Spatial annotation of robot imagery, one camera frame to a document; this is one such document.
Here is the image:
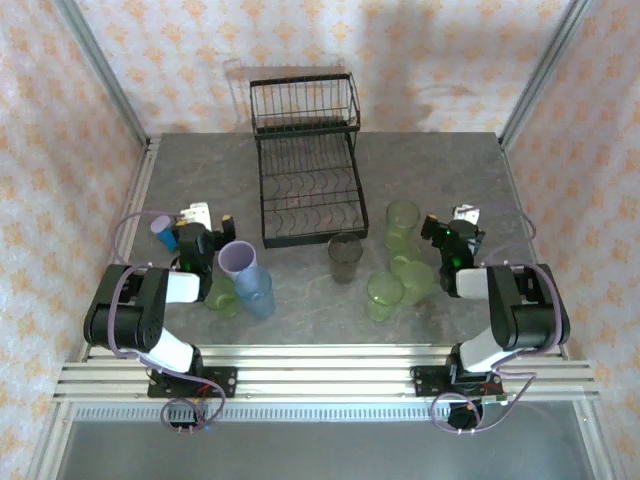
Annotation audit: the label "lilac plastic cup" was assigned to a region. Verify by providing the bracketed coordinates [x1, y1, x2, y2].
[217, 240, 259, 282]

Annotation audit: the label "green translucent plastic cup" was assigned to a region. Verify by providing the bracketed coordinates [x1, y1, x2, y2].
[388, 247, 425, 277]
[203, 275, 241, 318]
[366, 271, 405, 321]
[384, 199, 421, 251]

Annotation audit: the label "pale green frosted cup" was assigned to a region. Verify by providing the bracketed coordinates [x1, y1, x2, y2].
[397, 260, 435, 307]

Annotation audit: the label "blue translucent plastic cup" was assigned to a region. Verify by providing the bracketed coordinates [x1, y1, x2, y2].
[233, 265, 277, 320]

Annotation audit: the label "smoke grey translucent cup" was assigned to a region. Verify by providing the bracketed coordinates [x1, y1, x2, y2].
[327, 232, 364, 285]

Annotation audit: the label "small blue purple cylinder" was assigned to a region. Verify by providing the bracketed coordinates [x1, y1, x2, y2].
[150, 215, 180, 252]

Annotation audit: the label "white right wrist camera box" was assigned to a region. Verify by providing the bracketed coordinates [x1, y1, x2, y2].
[452, 203, 481, 225]

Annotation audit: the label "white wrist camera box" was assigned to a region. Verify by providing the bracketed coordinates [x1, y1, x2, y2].
[452, 203, 481, 225]
[178, 201, 211, 226]

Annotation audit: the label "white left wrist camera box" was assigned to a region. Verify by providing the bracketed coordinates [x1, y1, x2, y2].
[178, 201, 211, 226]

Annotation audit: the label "aluminium side rail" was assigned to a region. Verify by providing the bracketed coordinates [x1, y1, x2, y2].
[78, 135, 162, 362]
[497, 134, 572, 361]

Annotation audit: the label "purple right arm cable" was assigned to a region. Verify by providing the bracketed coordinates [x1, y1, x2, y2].
[429, 209, 564, 435]

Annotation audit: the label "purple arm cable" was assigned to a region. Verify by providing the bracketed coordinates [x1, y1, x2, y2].
[102, 210, 227, 435]
[429, 209, 564, 435]

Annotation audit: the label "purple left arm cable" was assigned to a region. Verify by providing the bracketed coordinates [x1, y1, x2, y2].
[102, 210, 227, 435]

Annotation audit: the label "black wire dish rack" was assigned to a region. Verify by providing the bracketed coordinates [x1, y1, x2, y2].
[248, 72, 370, 250]

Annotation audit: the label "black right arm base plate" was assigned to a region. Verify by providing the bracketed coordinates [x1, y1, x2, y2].
[409, 364, 506, 399]

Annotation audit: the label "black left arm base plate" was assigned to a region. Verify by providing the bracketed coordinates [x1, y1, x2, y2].
[147, 366, 239, 400]

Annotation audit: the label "aluminium front rail beams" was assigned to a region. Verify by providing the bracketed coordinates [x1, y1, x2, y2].
[52, 343, 601, 401]

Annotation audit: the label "aluminium corner post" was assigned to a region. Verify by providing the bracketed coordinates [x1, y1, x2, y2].
[53, 0, 151, 146]
[497, 0, 596, 150]

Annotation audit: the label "grey slotted cable duct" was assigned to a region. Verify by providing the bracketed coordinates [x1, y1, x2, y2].
[74, 405, 584, 422]

